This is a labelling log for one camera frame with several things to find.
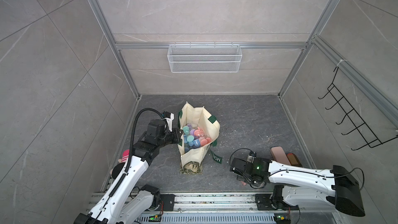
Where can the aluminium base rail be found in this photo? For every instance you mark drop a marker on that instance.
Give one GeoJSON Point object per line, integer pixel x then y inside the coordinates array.
{"type": "Point", "coordinates": [233, 208]}

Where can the teal hourglass front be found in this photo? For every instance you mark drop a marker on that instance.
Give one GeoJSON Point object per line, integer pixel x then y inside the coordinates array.
{"type": "Point", "coordinates": [186, 130]}

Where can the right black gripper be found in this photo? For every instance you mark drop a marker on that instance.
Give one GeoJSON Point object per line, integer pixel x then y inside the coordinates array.
{"type": "Point", "coordinates": [253, 184]}

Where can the cream canvas tote bag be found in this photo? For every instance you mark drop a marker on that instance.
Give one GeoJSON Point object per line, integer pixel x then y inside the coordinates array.
{"type": "Point", "coordinates": [191, 158]}

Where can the pink case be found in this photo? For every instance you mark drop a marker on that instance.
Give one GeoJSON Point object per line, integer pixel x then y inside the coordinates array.
{"type": "Point", "coordinates": [279, 155]}

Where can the teal hourglass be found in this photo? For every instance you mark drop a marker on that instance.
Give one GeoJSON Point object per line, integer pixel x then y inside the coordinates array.
{"type": "Point", "coordinates": [186, 130]}
{"type": "Point", "coordinates": [190, 138]}

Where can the plaid pouch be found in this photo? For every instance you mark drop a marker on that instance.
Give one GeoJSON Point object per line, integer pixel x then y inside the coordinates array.
{"type": "Point", "coordinates": [293, 159]}

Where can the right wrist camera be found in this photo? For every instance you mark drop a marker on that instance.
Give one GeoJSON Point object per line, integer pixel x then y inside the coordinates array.
{"type": "Point", "coordinates": [251, 157]}

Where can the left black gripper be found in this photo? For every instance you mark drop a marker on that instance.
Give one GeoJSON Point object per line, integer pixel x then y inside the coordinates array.
{"type": "Point", "coordinates": [176, 135]}

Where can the blue hourglass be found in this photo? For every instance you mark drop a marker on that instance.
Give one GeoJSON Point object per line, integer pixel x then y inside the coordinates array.
{"type": "Point", "coordinates": [196, 143]}

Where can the black wire hook rack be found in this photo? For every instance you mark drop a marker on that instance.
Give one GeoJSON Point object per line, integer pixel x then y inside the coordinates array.
{"type": "Point", "coordinates": [352, 116]}

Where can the pink toy at left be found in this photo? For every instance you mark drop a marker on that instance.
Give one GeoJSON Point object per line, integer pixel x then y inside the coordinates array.
{"type": "Point", "coordinates": [121, 162]}

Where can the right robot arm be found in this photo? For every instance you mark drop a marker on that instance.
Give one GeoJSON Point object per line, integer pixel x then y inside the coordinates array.
{"type": "Point", "coordinates": [296, 187]}

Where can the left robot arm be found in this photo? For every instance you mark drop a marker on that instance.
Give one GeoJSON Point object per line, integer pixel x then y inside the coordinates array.
{"type": "Point", "coordinates": [113, 207]}

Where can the white wire mesh basket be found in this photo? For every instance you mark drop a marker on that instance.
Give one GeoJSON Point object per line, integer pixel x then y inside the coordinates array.
{"type": "Point", "coordinates": [204, 58]}

